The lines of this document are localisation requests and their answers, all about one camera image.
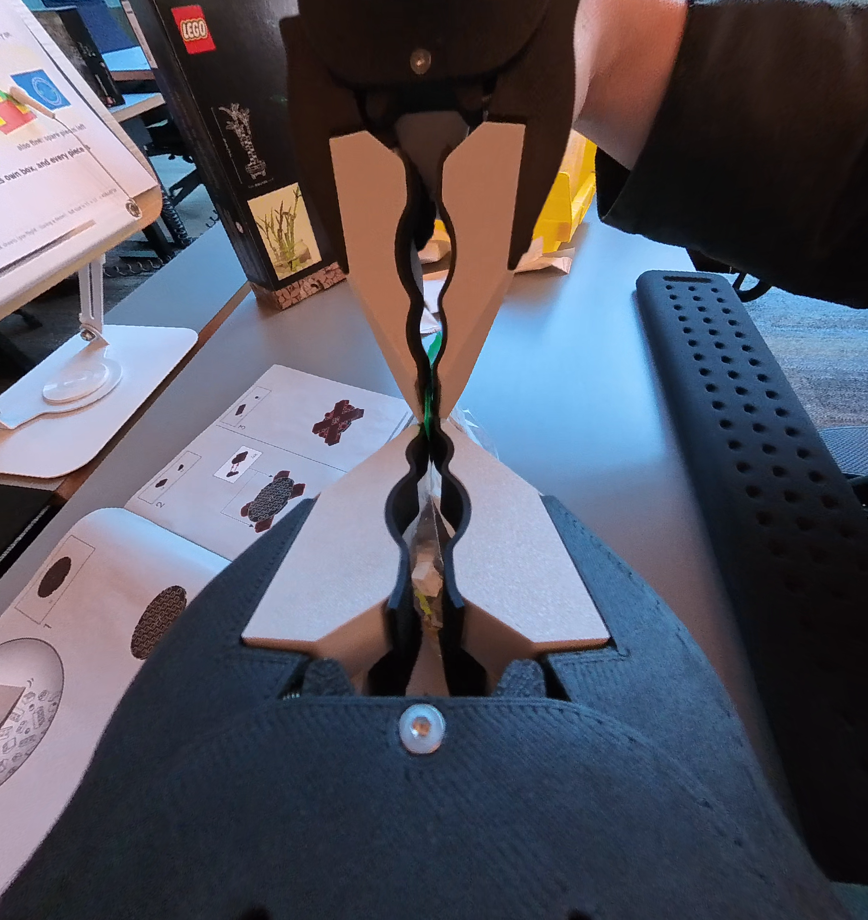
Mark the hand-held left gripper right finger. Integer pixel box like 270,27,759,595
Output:
430,423,613,698

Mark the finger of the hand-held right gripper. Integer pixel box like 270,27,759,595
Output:
423,118,530,421
329,129,435,421

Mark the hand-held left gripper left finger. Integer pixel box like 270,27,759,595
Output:
241,423,435,698

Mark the pile of small toy bricks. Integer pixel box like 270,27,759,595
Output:
408,517,452,641

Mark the clear zip bag green seal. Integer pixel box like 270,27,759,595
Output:
404,327,505,698

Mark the person's right forearm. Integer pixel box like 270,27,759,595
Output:
574,0,868,310

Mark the yellow plastic bin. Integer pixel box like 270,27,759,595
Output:
534,133,599,254

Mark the black toy set box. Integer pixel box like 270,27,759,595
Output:
128,0,350,311

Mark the open instruction booklet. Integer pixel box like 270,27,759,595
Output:
0,363,413,920

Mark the black perforated chair armrest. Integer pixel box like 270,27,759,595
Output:
635,269,868,885

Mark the white document stand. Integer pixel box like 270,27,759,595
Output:
0,0,199,479

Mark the printed instruction sheet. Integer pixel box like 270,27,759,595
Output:
0,0,163,288

